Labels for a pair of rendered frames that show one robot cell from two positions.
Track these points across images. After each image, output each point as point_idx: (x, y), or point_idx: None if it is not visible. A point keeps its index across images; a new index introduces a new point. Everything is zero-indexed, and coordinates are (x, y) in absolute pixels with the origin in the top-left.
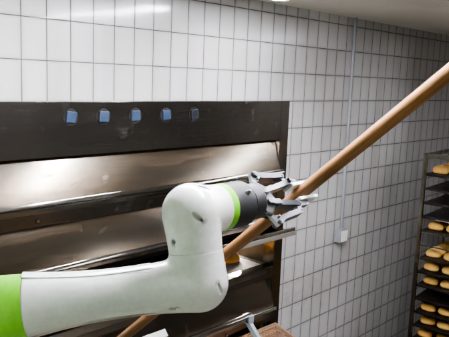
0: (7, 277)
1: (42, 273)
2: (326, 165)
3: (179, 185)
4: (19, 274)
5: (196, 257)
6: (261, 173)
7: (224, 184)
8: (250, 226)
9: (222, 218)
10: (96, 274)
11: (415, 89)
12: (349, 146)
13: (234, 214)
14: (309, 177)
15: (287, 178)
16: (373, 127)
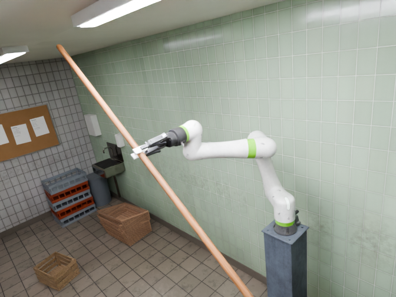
0: (250, 138)
1: (240, 139)
2: (129, 134)
3: (195, 121)
4: (247, 139)
5: None
6: (159, 135)
7: (179, 126)
8: (162, 178)
9: None
10: (223, 141)
11: (102, 98)
12: (122, 124)
13: None
14: (135, 142)
15: (146, 142)
16: (114, 114)
